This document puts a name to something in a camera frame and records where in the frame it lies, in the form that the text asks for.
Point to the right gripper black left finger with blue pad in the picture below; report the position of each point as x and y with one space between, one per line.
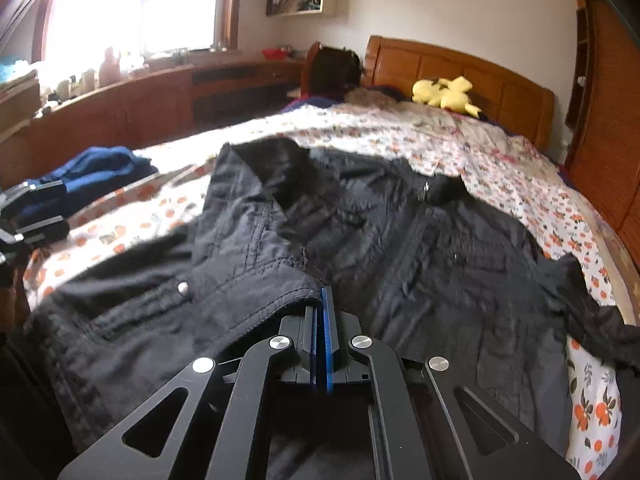
208 422

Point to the red bowl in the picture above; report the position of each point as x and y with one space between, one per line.
275 54

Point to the wooden slatted wardrobe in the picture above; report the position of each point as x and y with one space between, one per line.
603 158

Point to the dark wooden chair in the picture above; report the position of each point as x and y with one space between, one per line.
329 71

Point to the pale floral quilt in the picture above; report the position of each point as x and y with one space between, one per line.
391 100

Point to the floral orange bed sheet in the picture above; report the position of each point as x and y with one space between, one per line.
500 169

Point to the window with red frame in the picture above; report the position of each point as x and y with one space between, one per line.
78 32

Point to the black zip jacket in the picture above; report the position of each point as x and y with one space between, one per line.
331 315

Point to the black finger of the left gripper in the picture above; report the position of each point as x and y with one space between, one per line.
26 194
19 243

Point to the pink bottle on sill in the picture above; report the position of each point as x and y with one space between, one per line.
109 72

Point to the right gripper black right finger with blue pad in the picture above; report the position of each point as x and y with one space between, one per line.
426 420

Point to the yellow Pikachu plush toy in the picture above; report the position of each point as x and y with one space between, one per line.
446 94

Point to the long wooden window cabinet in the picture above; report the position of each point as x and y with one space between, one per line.
153 109

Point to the folded navy blue garment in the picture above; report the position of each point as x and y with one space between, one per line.
88 176

